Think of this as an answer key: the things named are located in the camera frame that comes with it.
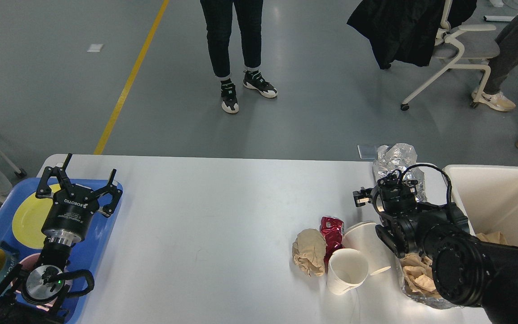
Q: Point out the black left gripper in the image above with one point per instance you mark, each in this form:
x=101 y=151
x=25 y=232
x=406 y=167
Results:
x=70 y=216

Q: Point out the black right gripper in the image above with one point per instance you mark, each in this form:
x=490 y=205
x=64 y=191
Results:
x=370 y=196

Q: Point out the yellow plastic plate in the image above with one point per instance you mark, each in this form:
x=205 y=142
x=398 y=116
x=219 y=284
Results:
x=29 y=216

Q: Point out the brown paper bag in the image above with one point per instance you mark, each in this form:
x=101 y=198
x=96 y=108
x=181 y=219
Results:
x=495 y=237

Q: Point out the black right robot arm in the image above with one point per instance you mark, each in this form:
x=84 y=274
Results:
x=467 y=272

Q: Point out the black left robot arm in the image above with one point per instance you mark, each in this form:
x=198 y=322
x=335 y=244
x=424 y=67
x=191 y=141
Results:
x=55 y=252

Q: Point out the crushed red can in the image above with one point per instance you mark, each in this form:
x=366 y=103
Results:
x=332 y=230

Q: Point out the crumpled aluminium foil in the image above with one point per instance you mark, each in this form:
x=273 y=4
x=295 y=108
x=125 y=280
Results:
x=399 y=157

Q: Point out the upright white paper cup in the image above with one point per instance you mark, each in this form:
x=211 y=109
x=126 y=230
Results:
x=347 y=269

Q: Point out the crumpled brown paper ball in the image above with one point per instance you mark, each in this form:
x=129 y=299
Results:
x=309 y=251

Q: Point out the lying white paper cup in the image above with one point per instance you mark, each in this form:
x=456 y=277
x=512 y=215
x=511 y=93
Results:
x=363 y=237

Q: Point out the foil bag with paper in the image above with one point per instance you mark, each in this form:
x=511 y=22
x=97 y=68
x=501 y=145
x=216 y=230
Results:
x=417 y=281

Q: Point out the white plastic bin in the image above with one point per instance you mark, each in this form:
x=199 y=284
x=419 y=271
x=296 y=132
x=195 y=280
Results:
x=488 y=196

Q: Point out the black jacket on chair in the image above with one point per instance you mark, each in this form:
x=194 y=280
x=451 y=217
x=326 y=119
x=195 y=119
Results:
x=399 y=30

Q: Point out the white office chair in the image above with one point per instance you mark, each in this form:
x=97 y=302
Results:
x=462 y=47

